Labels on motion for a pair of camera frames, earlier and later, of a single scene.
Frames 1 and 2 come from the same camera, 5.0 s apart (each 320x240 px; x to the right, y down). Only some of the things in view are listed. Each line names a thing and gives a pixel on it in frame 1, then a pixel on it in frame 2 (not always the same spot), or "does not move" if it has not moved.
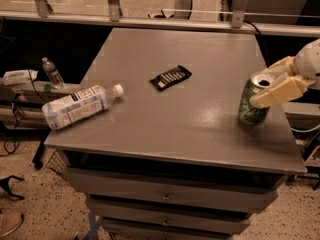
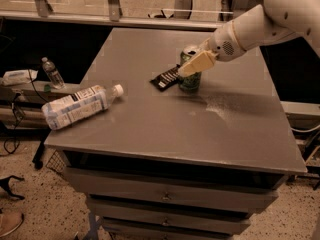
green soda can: (250, 113) → (191, 83)
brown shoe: (10, 221) does not move
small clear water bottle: (55, 78) does not move
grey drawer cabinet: (178, 164) does not move
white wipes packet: (18, 77) does not move
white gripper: (309, 65) → (222, 42)
